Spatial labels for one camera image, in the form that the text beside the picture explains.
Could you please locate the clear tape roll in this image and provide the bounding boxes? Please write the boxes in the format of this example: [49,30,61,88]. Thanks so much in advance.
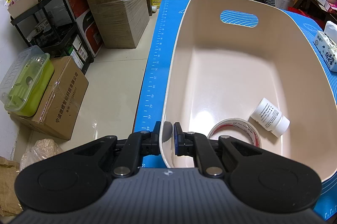
[207,118,262,148]

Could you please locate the beige plastic storage bin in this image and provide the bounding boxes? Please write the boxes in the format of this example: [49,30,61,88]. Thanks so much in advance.
[160,0,336,181]

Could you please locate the white pill bottle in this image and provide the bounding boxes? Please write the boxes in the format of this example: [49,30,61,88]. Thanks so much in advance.
[250,98,290,138]

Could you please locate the cardboard box on floor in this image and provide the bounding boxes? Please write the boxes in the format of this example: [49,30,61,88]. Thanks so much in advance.
[10,56,88,141]

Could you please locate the bag of grain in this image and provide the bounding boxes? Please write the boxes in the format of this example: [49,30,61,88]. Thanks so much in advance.
[19,138,63,171]

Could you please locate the lower wrapped cardboard box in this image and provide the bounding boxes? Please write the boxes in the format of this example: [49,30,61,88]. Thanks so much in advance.
[89,0,149,49]

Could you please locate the green lidded plastic container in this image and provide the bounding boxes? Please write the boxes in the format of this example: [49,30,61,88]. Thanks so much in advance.
[1,45,54,117]

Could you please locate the brown paper bag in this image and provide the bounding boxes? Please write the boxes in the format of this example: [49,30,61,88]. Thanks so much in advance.
[0,157,22,217]

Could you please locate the black metal shelf rack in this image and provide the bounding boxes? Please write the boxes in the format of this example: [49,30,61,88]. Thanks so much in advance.
[10,0,94,73]

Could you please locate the white tissue box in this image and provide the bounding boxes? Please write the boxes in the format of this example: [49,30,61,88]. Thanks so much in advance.
[314,21,337,72]

